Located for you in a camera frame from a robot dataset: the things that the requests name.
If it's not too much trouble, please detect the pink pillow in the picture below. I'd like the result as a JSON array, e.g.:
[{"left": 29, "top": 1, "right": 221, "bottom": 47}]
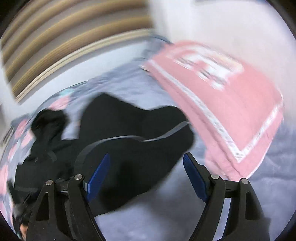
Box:
[{"left": 142, "top": 41, "right": 283, "bottom": 181}]

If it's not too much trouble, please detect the grey floral bed quilt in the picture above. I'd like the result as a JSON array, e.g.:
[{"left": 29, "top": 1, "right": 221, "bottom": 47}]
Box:
[{"left": 1, "top": 38, "right": 295, "bottom": 240}]

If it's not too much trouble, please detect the striped window blind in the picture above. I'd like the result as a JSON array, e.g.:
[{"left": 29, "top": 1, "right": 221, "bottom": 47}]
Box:
[{"left": 1, "top": 1, "right": 152, "bottom": 102}]

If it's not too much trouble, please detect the black jacket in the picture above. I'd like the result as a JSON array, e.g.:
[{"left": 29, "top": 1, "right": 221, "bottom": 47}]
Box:
[{"left": 13, "top": 93, "right": 194, "bottom": 230}]

